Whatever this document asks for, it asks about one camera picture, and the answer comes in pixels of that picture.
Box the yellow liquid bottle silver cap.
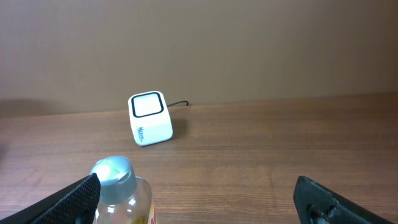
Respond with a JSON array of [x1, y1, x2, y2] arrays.
[[90, 155, 159, 224]]

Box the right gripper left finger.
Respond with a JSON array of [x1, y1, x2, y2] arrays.
[[1, 173, 101, 224]]

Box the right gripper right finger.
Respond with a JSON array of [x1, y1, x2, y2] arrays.
[[293, 176, 392, 224]]

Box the white barcode scanner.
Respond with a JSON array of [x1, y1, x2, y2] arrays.
[[127, 91, 174, 146]]

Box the black scanner cable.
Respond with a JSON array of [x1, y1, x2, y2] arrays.
[[167, 100, 190, 108]]

